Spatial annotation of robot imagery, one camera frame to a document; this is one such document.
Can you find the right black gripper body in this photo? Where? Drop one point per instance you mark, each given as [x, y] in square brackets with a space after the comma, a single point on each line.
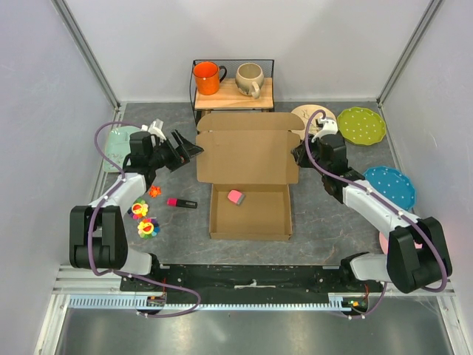
[304, 159]

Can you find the brown cardboard box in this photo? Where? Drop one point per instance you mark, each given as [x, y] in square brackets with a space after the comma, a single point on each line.
[251, 153]

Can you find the beige ceramic mug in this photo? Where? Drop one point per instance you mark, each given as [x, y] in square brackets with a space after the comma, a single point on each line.
[250, 79]

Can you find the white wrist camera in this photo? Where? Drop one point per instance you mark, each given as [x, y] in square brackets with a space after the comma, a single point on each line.
[327, 126]
[155, 128]

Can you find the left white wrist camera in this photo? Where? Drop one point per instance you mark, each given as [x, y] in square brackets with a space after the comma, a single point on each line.
[155, 128]

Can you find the blue dotted plate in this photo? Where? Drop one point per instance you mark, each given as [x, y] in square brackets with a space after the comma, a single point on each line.
[392, 184]

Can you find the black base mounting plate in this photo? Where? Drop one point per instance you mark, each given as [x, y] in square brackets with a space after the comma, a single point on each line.
[321, 279]

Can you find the pink black highlighter marker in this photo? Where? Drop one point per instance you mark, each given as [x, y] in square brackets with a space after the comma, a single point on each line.
[181, 203]

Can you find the green dotted plate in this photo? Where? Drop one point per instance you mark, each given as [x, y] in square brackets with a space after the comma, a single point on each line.
[361, 126]

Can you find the pink plate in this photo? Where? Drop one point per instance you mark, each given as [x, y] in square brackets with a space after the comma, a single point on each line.
[384, 242]

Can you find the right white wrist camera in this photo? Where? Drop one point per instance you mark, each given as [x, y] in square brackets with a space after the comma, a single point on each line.
[327, 126]

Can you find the orange enamel mug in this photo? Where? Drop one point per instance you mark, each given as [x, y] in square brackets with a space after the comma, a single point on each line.
[208, 76]

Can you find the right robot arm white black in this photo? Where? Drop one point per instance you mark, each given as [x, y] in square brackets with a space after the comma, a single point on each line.
[417, 256]

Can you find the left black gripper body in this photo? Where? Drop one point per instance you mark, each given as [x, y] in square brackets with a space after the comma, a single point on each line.
[168, 157]

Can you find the mint green divided tray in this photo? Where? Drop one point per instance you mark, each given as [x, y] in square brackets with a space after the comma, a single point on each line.
[117, 144]

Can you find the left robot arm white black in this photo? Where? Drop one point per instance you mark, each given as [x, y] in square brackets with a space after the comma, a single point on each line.
[97, 236]

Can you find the black wire wooden shelf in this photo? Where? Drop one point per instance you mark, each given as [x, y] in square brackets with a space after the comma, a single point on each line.
[228, 97]

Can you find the grey slotted cable duct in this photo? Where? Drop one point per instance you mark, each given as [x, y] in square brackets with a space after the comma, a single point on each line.
[146, 303]

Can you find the rainbow flower toy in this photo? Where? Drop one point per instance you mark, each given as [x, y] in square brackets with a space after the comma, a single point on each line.
[148, 228]
[139, 209]

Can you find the orange maple leaf toy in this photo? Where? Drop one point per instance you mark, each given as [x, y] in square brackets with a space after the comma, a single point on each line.
[154, 191]

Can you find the pink heart toy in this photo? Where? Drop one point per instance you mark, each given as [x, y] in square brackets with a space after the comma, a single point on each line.
[236, 197]

